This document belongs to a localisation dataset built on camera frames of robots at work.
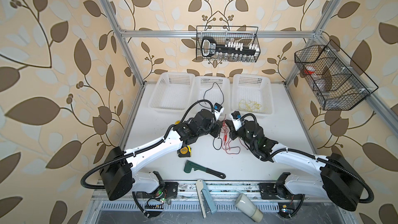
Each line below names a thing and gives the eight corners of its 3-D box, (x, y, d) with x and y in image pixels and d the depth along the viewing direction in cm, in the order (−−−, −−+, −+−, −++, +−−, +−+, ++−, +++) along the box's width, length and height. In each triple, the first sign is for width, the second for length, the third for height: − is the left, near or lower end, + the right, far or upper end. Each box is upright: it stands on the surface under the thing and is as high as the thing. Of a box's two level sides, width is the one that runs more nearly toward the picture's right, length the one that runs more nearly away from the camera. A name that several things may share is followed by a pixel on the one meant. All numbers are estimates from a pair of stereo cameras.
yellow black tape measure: (178, 157, 87) (177, 155, 84) (179, 147, 90) (178, 145, 88) (191, 157, 87) (190, 155, 84) (191, 147, 90) (191, 145, 88)
